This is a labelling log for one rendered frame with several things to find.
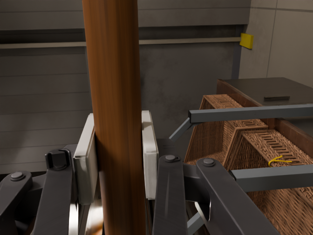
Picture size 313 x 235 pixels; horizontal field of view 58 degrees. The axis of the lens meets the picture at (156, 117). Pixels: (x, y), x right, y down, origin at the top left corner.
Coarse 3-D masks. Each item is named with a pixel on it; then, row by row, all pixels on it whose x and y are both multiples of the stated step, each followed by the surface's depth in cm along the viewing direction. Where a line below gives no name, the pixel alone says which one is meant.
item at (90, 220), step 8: (96, 184) 153; (96, 192) 148; (96, 200) 144; (88, 208) 128; (96, 208) 141; (88, 216) 124; (96, 216) 137; (88, 224) 121; (96, 224) 134; (80, 232) 114; (88, 232) 119; (96, 232) 131
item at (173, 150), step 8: (160, 144) 17; (168, 144) 17; (160, 152) 16; (168, 152) 16; (176, 152) 16; (184, 168) 14; (192, 168) 14; (184, 176) 14; (192, 176) 14; (184, 184) 14; (192, 184) 14; (200, 184) 14; (192, 192) 14; (200, 192) 14; (208, 192) 14; (192, 200) 14; (200, 200) 14; (208, 200) 14
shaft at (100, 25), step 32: (96, 0) 14; (128, 0) 15; (96, 32) 15; (128, 32) 15; (96, 64) 15; (128, 64) 16; (96, 96) 16; (128, 96) 16; (96, 128) 17; (128, 128) 17; (128, 160) 17; (128, 192) 18; (128, 224) 19
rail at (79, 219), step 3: (81, 207) 130; (84, 207) 130; (81, 210) 128; (81, 213) 126; (81, 216) 124; (78, 219) 122; (81, 219) 122; (78, 222) 120; (81, 222) 120; (78, 225) 118; (78, 228) 117; (78, 231) 115; (78, 234) 114
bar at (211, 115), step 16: (192, 112) 112; (208, 112) 112; (224, 112) 112; (240, 112) 113; (256, 112) 114; (272, 112) 114; (288, 112) 115; (304, 112) 116; (240, 176) 67; (256, 176) 66; (272, 176) 67; (288, 176) 67; (304, 176) 68; (144, 192) 100; (192, 224) 70
